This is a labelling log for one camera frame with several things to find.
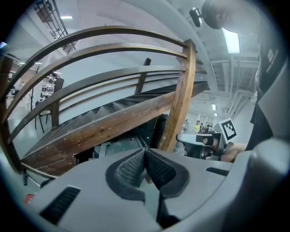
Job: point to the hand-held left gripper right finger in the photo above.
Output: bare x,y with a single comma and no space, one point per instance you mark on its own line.
199,176

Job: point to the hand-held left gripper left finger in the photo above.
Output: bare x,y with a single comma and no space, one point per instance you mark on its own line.
95,181

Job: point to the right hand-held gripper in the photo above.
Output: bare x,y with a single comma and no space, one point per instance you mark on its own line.
227,131

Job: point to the red vacuum cleaner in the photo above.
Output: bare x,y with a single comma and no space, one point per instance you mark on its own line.
29,199

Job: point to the brown wooden staircase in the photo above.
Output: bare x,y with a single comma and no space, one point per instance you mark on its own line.
108,129

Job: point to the black thin-legged chair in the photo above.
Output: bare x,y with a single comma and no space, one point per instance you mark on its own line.
42,115

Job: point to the long ceiling light panel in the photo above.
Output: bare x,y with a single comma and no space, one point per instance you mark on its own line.
231,40

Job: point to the black coat stand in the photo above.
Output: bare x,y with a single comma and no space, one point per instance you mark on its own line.
36,90

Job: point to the person's head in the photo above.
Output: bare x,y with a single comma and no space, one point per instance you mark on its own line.
215,13

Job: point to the white display wall board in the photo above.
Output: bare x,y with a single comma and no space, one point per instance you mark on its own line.
48,88

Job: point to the black head-mounted camera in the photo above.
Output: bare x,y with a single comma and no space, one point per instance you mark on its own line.
196,16

